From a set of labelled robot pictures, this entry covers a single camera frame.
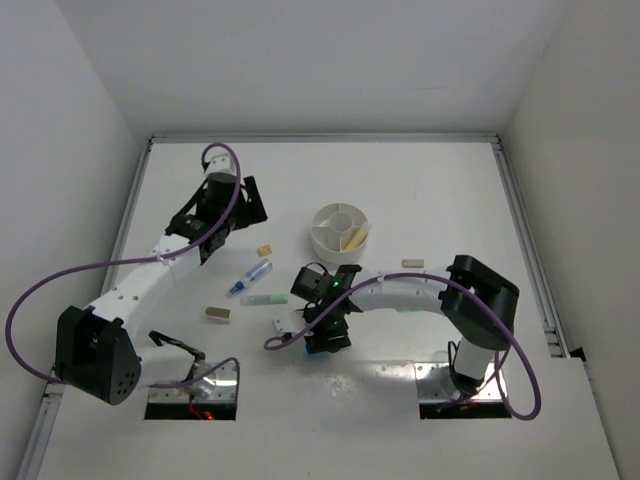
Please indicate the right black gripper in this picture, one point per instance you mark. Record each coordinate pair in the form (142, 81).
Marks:
(318, 340)

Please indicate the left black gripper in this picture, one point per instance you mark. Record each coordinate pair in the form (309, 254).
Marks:
(251, 212)

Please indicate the blue highlighter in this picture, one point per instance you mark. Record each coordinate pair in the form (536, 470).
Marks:
(315, 356)

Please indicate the yellow highlighter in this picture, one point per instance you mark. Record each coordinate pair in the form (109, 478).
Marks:
(358, 238)

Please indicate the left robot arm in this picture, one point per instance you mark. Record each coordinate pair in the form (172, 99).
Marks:
(95, 349)

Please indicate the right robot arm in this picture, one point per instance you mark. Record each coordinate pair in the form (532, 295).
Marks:
(473, 298)

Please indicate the small yellow eraser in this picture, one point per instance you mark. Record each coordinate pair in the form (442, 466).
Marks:
(264, 250)

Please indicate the green highlighter left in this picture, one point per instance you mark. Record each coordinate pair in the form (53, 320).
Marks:
(264, 299)

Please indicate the green highlighter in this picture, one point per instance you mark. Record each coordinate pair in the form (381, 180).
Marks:
(411, 310)
(264, 299)

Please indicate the clear blue glue bottle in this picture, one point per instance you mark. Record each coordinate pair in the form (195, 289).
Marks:
(260, 270)

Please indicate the green highlighter right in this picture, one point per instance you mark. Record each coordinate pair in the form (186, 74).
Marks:
(411, 310)

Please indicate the white round divided organizer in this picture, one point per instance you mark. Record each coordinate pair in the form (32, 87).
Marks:
(331, 228)

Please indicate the grey eraser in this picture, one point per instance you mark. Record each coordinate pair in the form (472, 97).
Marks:
(413, 263)

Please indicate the brown white eraser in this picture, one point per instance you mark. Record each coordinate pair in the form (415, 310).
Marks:
(220, 315)

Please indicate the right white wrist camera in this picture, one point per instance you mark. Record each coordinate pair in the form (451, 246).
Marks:
(289, 322)

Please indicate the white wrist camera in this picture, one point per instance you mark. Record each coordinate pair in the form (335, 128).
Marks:
(289, 322)
(220, 163)

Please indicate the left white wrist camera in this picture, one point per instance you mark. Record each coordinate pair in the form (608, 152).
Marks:
(220, 163)

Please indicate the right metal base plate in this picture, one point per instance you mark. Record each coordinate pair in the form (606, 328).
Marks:
(435, 387)

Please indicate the metal base plate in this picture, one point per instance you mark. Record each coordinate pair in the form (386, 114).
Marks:
(218, 388)
(435, 387)

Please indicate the back aluminium frame rail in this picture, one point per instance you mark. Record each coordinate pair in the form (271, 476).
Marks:
(348, 137)

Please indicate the aluminium frame rail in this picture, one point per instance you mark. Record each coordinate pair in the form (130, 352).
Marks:
(552, 325)
(348, 137)
(52, 396)

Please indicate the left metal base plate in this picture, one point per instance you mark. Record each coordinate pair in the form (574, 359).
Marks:
(218, 388)

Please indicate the right aluminium frame rail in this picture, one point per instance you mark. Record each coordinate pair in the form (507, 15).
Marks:
(552, 325)

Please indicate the left aluminium frame rail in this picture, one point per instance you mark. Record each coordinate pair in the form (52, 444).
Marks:
(52, 396)

